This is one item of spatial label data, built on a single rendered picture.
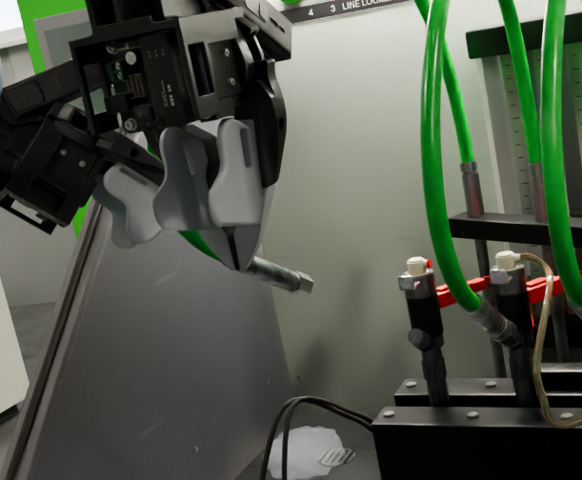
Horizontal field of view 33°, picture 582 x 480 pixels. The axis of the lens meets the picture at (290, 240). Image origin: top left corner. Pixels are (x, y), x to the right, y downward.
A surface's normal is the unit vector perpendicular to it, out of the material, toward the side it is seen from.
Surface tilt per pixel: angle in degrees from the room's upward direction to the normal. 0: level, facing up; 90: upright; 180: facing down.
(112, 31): 90
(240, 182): 93
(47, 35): 90
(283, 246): 90
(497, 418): 0
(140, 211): 76
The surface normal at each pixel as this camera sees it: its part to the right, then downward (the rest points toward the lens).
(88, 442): 0.88, -0.07
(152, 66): -0.42, 0.29
